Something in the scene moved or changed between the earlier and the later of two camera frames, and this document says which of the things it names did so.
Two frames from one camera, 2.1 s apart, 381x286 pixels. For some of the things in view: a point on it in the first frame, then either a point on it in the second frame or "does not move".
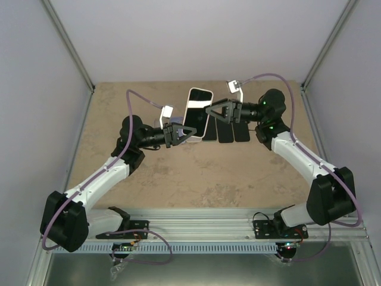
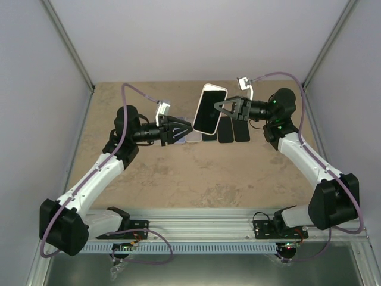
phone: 241,133 does not move
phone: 196,116 → 207,116
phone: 225,131 does not move
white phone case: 194,139 does not move
